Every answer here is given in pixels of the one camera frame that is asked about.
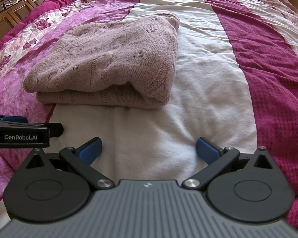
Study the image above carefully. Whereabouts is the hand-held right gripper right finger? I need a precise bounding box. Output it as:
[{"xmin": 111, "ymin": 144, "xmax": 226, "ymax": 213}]
[{"xmin": 182, "ymin": 136, "xmax": 274, "ymax": 188}]

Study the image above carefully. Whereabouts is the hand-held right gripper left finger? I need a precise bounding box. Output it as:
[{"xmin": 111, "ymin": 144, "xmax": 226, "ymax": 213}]
[{"xmin": 26, "ymin": 137, "xmax": 116, "ymax": 189}]

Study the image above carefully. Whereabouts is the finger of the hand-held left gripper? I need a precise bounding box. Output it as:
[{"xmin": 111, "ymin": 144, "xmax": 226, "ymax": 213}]
[
  {"xmin": 27, "ymin": 123, "xmax": 64, "ymax": 138},
  {"xmin": 0, "ymin": 115, "xmax": 28, "ymax": 124}
]

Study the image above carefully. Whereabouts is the pink knit cardigan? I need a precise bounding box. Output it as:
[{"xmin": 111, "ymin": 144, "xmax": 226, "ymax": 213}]
[{"xmin": 23, "ymin": 12, "xmax": 181, "ymax": 110}]

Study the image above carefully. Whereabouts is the pink floral striped bedspread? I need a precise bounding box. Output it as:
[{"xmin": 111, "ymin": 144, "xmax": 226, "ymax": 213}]
[{"xmin": 0, "ymin": 0, "xmax": 298, "ymax": 230}]

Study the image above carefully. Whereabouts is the carved wooden headboard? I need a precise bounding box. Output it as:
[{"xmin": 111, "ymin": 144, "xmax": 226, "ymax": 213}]
[{"xmin": 0, "ymin": 0, "xmax": 88, "ymax": 54}]

